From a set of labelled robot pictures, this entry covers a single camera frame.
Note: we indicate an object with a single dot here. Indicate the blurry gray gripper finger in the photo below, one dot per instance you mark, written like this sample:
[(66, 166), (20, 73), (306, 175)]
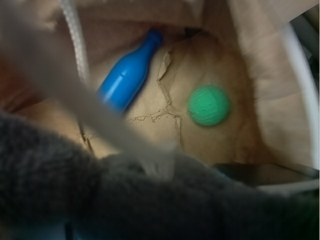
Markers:
[(37, 55)]

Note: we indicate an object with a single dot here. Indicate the gray plush mouse toy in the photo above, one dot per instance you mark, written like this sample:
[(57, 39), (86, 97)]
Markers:
[(47, 179)]

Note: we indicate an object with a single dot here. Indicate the blue plastic bottle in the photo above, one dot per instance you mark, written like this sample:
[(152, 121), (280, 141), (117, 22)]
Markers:
[(129, 73)]

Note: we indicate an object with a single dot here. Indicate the green foam ball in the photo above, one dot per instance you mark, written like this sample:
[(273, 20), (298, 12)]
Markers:
[(208, 105)]

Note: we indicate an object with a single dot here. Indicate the brown paper bag bin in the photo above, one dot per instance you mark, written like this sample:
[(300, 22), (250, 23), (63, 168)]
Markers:
[(213, 56)]

